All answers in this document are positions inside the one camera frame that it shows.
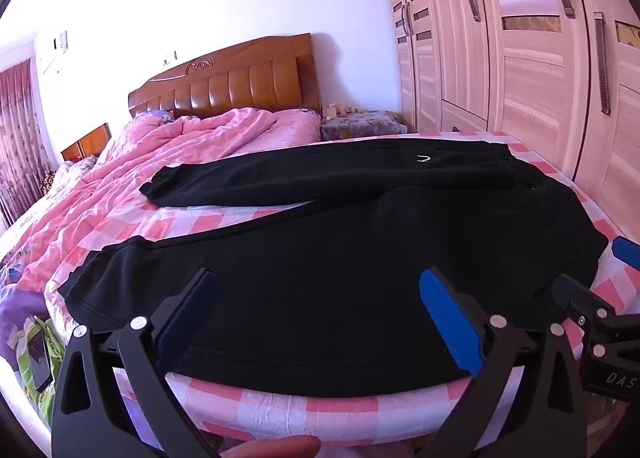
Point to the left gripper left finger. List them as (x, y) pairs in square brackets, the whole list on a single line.
[(90, 418)]

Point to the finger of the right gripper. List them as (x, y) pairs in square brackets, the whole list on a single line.
[(626, 251), (579, 303)]

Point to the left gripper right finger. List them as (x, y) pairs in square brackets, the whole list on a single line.
[(547, 416)]

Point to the black pants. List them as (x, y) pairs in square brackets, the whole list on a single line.
[(340, 248)]

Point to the operator hand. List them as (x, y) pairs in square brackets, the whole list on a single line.
[(303, 446)]

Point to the green patterned bag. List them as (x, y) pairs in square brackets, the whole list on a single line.
[(44, 401)]

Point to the purple cloth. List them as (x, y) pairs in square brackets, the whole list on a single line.
[(16, 306)]

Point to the white wardrobe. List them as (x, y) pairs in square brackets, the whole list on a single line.
[(561, 76)]

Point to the pink quilted comforter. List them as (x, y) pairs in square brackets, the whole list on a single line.
[(104, 205)]

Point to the patterned covered nightstand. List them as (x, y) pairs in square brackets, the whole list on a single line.
[(346, 122)]

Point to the maroon curtain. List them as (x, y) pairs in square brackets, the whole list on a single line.
[(24, 159)]

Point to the far wooden nightstand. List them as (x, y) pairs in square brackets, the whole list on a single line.
[(91, 144)]

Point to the brown wooden headboard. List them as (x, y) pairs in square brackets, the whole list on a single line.
[(275, 73)]

